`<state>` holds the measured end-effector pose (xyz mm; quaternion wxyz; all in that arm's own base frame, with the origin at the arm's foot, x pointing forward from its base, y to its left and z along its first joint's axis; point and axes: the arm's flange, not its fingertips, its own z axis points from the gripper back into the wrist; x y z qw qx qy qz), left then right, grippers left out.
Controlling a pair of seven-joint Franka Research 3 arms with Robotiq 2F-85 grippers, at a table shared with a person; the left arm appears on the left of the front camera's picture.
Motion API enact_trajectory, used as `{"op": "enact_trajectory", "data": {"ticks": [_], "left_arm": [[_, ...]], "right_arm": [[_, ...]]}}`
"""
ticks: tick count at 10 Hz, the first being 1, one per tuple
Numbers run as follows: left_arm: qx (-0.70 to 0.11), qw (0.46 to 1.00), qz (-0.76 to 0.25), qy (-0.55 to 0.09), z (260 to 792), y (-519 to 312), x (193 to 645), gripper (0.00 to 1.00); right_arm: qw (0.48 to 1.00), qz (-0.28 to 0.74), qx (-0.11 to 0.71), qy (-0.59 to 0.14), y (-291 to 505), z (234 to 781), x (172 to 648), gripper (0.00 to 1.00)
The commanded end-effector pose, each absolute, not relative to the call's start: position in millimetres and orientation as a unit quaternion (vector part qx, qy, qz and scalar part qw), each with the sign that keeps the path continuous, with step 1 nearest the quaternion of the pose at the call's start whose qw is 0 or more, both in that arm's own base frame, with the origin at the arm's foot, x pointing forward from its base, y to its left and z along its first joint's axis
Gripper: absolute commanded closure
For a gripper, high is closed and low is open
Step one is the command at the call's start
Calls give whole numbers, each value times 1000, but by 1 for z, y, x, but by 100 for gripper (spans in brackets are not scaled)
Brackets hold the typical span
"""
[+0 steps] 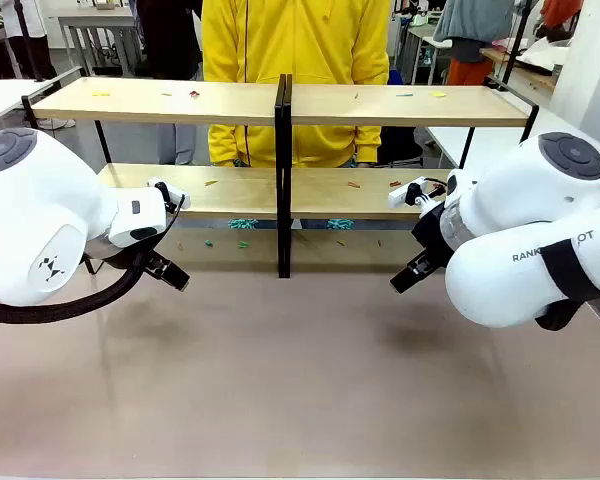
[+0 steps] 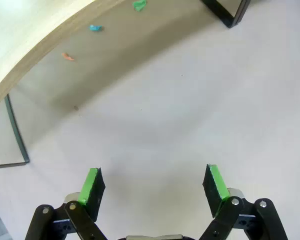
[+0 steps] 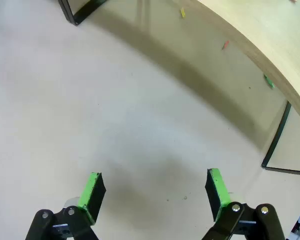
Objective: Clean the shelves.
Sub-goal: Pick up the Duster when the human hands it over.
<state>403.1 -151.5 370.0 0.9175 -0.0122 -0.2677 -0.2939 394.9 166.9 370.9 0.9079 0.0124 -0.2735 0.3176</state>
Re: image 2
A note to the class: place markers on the teal paper scrap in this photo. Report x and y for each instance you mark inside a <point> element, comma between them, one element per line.
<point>96,28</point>

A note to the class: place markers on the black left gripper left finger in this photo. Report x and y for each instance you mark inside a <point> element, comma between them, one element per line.
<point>90,195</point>

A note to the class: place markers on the wooden shelf board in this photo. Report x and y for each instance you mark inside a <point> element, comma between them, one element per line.
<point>52,38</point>

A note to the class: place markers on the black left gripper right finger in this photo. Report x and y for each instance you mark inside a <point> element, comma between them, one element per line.
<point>215,195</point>

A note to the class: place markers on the green paper scrap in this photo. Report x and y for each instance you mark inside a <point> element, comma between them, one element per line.
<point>139,5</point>

